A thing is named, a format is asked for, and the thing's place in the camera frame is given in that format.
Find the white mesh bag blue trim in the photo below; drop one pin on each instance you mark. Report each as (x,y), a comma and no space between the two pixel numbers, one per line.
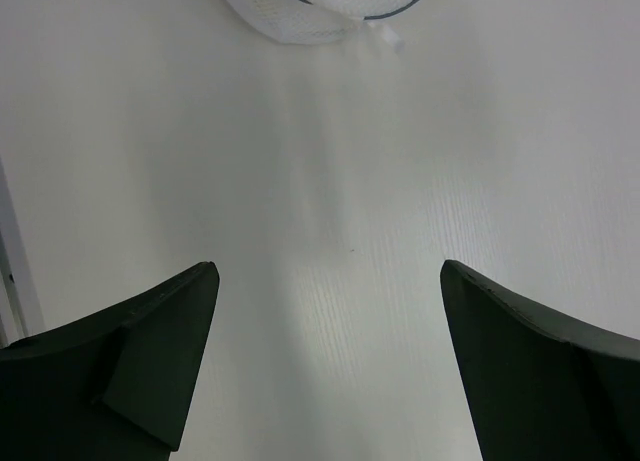
(315,22)

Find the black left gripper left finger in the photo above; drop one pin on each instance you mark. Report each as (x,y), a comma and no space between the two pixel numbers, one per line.
(115,385)

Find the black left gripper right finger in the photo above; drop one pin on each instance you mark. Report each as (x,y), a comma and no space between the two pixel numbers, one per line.
(540,385)

